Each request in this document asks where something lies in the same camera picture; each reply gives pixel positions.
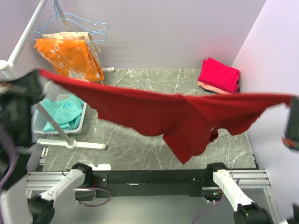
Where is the folded navy t shirt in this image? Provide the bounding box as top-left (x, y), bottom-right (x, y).
top-left (217, 85), bottom-right (240, 94)

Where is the teal t shirt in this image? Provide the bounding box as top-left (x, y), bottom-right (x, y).
top-left (41, 95), bottom-right (85, 130)

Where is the white laundry basket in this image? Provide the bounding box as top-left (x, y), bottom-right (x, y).
top-left (41, 81), bottom-right (87, 133)

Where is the folded pink t shirt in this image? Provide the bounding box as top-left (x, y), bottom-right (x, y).
top-left (198, 58), bottom-right (240, 87)

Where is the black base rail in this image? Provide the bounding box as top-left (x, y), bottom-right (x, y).
top-left (83, 168), bottom-right (217, 197)

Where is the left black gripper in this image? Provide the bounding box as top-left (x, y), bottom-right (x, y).
top-left (0, 67), bottom-right (46, 144)

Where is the orange patterned cloth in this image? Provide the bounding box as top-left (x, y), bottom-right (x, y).
top-left (35, 39), bottom-right (104, 82)

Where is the aluminium frame rail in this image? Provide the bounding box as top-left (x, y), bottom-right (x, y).
top-left (14, 169), bottom-right (281, 224)

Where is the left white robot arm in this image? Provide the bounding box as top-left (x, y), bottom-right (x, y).
top-left (0, 69), bottom-right (93, 224)

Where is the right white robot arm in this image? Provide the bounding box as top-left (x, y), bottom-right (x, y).
top-left (205, 97), bottom-right (299, 224)

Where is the beige cloth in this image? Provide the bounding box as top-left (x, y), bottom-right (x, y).
top-left (43, 32), bottom-right (101, 65)

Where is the white clothes rack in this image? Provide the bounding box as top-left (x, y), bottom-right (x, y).
top-left (0, 0), bottom-right (115, 151)

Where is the folded salmon t shirt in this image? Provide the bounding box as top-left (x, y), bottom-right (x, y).
top-left (197, 81), bottom-right (230, 94)

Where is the dark red t shirt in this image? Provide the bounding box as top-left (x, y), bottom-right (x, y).
top-left (40, 70), bottom-right (292, 164)

